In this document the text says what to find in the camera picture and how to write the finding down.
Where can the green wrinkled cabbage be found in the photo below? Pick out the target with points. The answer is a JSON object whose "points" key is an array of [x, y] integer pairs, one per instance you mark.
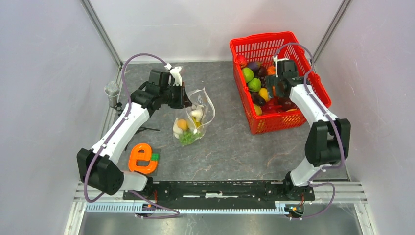
{"points": [[254, 85]]}

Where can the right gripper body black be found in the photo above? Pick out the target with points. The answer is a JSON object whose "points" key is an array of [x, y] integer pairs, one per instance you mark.
{"points": [[272, 81]]}

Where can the dark purple grape bunch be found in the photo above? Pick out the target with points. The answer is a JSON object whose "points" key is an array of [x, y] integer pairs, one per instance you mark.
{"points": [[263, 82]]}

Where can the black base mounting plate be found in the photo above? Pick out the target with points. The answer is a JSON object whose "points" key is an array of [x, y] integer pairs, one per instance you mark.
{"points": [[256, 194]]}

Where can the small yellow fruit low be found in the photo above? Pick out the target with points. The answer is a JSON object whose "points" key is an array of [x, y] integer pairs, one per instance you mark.
{"points": [[257, 109]]}

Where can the red plastic basket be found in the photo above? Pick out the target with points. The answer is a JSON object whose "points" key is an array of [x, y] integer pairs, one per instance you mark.
{"points": [[262, 48]]}

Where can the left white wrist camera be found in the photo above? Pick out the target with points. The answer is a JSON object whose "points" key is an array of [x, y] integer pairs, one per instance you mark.
{"points": [[175, 73]]}

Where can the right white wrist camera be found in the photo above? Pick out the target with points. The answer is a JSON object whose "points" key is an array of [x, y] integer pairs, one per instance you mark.
{"points": [[279, 65]]}

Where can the dark red plum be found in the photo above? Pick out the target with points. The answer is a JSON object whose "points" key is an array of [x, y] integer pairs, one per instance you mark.
{"points": [[286, 104]]}

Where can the yellow lemon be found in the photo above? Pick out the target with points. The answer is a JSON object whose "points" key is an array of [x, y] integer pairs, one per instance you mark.
{"points": [[263, 92]]}

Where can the orange pumpkin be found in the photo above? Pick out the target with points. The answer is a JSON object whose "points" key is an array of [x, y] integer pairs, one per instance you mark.
{"points": [[271, 70]]}

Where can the grey microphone on stand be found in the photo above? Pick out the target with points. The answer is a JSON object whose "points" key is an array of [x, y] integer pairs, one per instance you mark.
{"points": [[112, 94]]}

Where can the green apple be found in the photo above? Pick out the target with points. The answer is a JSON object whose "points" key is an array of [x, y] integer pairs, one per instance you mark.
{"points": [[248, 74]]}

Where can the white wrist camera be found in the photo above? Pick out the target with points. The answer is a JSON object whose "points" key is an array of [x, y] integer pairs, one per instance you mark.
{"points": [[175, 73], [279, 65]]}

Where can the purple eggplant top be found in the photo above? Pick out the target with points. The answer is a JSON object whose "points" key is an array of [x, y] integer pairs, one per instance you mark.
{"points": [[254, 66]]}

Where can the yellow green pepper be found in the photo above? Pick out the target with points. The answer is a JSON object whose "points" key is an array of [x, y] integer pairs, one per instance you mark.
{"points": [[196, 123]]}

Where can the yellow orange lemon fruit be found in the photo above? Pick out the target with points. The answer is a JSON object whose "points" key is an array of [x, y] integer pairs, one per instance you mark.
{"points": [[182, 124]]}

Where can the clear dotted zip top bag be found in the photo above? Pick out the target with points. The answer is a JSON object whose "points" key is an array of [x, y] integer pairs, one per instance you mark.
{"points": [[191, 123]]}

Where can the red apple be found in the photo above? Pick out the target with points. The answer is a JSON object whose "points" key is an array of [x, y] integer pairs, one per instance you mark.
{"points": [[241, 61]]}

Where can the dark eggplant lower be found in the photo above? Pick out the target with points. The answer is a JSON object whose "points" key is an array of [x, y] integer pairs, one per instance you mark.
{"points": [[257, 99]]}

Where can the green small block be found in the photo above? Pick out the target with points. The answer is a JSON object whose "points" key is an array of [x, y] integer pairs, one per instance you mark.
{"points": [[154, 157]]}

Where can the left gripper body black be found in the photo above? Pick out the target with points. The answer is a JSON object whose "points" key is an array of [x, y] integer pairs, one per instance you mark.
{"points": [[173, 96]]}

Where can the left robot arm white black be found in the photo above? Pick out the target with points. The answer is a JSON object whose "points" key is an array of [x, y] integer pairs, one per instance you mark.
{"points": [[97, 165]]}

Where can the orange letter e toy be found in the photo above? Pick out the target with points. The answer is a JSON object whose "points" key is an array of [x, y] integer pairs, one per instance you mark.
{"points": [[139, 160]]}

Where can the white mushroom toy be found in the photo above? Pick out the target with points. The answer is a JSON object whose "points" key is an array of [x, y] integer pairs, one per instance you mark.
{"points": [[198, 113]]}

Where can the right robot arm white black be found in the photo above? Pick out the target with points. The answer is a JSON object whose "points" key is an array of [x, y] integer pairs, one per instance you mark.
{"points": [[327, 143]]}

